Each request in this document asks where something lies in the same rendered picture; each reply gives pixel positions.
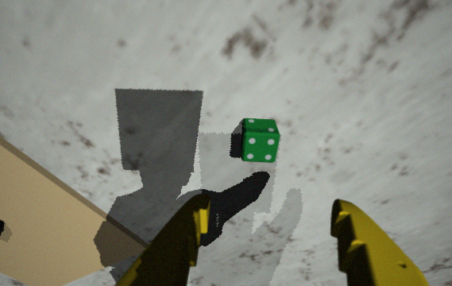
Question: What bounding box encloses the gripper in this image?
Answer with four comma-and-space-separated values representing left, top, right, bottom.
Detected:
115, 194, 430, 286

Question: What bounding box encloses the green die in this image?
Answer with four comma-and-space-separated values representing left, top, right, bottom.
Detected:
241, 118, 280, 163

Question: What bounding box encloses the tan square mat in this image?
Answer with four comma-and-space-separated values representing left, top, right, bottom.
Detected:
0, 137, 149, 286

